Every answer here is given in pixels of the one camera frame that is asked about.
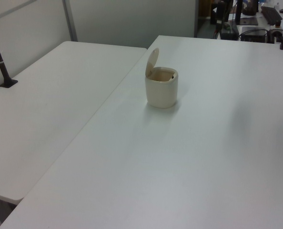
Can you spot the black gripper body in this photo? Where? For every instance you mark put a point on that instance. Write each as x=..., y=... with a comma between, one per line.
x=221, y=8

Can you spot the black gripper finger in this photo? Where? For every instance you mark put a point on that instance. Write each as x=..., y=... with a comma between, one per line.
x=220, y=20
x=227, y=17

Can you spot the beige mini trash bin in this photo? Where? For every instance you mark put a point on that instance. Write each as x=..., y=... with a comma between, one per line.
x=161, y=91

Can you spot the black box with green part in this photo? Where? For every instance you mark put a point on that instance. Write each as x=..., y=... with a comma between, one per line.
x=230, y=32

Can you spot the black monitor stand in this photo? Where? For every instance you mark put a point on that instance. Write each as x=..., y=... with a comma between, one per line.
x=247, y=21

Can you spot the black electronics box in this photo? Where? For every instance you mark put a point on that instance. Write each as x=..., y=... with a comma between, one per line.
x=254, y=34

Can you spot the black keyboard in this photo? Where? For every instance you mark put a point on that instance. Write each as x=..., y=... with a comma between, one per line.
x=271, y=14

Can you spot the grey metal partition post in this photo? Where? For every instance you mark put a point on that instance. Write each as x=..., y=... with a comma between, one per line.
x=70, y=20

